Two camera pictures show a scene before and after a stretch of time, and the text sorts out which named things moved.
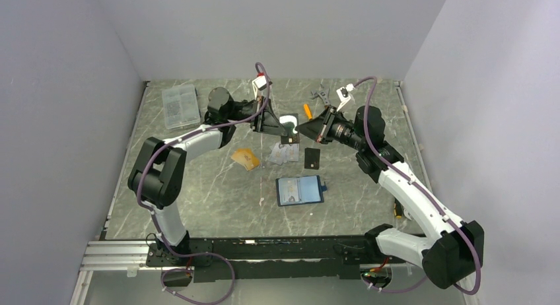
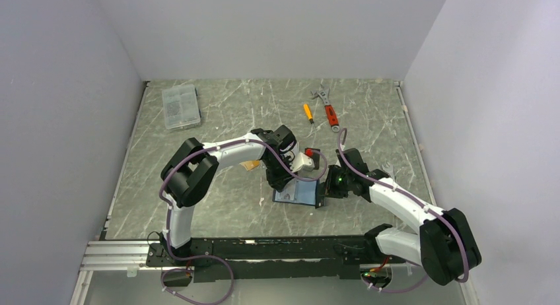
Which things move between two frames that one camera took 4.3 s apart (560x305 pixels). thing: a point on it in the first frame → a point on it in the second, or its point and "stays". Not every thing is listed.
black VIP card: (290, 121) → (319, 196)
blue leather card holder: (294, 191) stays
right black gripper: (319, 128) → (330, 191)
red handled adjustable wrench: (324, 95) stays
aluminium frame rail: (117, 255) stays
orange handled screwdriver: (308, 111) stays
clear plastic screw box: (180, 106) stays
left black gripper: (269, 123) → (279, 182)
